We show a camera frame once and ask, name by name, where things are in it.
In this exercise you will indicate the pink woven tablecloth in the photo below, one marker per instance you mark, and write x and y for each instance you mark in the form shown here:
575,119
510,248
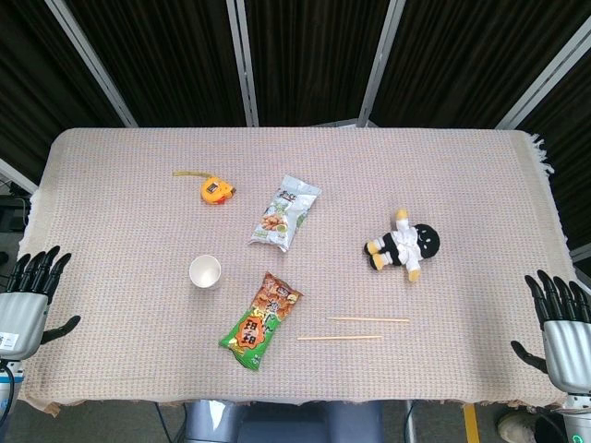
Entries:
295,263

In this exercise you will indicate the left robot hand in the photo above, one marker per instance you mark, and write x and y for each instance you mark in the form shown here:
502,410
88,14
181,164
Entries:
20,314

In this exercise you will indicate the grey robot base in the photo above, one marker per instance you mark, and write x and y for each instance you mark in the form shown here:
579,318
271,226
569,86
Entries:
284,422

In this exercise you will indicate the orange green snack bag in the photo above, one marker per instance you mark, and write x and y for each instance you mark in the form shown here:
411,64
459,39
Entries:
261,323

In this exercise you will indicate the orange tape measure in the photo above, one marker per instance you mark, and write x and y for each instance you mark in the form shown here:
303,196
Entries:
214,189

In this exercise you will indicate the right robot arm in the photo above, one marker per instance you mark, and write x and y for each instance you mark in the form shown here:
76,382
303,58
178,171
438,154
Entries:
577,417

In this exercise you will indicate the white paper cup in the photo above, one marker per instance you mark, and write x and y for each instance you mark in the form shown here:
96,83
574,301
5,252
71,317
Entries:
204,272

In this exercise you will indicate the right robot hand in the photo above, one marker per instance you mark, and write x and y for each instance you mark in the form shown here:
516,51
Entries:
565,350

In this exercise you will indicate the white green snack bag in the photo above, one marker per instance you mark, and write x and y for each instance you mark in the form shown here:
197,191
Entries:
282,214

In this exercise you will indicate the wooden chopstick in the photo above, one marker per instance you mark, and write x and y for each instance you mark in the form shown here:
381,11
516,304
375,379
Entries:
369,319
339,338

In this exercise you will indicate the black white plush doll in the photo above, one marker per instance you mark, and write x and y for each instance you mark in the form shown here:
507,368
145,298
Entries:
404,244

